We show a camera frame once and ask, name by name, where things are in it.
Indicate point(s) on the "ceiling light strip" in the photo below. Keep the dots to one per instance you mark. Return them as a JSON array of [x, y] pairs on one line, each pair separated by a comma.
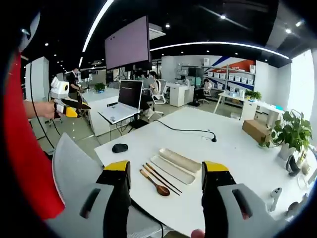
[[96, 22], [210, 42]]

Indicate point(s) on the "small green potted plant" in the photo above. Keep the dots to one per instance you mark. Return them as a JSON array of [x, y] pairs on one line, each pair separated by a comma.
[[252, 94], [99, 87]]

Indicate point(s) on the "white handheld controller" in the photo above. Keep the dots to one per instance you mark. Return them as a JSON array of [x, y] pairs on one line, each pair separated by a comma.
[[275, 194]]

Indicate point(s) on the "beige cutlery case lid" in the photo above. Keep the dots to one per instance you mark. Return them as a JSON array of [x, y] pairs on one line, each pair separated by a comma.
[[171, 169]]

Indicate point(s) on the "grey mesh office chair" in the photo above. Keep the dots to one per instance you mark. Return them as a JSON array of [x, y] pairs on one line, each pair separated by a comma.
[[71, 168]]

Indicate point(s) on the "person's right hand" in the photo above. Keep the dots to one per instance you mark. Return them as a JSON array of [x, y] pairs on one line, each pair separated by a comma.
[[198, 234]]

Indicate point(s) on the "metal shelf rack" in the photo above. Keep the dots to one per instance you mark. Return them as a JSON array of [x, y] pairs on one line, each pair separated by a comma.
[[227, 81]]

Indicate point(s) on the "brown cardboard box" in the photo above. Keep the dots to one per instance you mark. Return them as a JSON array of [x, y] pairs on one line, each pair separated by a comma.
[[255, 130]]

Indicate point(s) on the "long white desk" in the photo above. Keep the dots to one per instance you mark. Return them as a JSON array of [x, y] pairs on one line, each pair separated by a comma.
[[230, 95]]

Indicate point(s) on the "beige cutlery case base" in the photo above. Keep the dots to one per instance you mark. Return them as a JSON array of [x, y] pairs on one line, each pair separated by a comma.
[[178, 158]]

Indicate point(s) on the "person's left hand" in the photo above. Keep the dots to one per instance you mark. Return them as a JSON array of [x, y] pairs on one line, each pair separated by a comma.
[[47, 109]]

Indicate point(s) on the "person in red shirt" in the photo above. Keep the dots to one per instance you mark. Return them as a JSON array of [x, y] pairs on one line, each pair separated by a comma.
[[24, 148]]

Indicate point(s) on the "white counter desk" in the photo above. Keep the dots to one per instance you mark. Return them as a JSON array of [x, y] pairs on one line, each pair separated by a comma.
[[99, 99]]

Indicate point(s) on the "large hanging monitor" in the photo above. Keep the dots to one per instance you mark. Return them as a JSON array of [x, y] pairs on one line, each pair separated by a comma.
[[126, 42]]

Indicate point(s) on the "black computer mouse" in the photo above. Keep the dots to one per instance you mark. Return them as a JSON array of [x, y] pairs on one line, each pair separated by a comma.
[[120, 148]]

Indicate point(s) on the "white cabinet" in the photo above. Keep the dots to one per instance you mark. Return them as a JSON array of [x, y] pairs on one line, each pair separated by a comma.
[[180, 95]]

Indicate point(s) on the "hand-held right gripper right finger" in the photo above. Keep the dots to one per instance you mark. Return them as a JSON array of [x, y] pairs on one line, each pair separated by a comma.
[[215, 191]]

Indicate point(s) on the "white laptop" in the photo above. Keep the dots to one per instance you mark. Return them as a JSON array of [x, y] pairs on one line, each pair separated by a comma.
[[130, 94]]

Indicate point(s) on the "large green potted plant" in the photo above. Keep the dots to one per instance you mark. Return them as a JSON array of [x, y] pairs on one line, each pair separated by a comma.
[[292, 131]]

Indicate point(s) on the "wooden spoon utensil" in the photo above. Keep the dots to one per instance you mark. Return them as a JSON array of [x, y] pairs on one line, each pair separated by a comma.
[[162, 191]]

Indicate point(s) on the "white office chair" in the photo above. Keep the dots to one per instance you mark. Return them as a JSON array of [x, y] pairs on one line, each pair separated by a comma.
[[161, 93]]

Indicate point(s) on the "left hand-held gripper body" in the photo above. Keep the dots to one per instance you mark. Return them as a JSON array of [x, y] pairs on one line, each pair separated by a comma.
[[59, 90]]

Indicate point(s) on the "row of white storage bins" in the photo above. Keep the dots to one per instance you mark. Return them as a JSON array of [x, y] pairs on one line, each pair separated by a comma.
[[232, 78]]

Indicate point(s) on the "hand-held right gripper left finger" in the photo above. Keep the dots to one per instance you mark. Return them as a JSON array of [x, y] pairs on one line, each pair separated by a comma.
[[114, 188]]

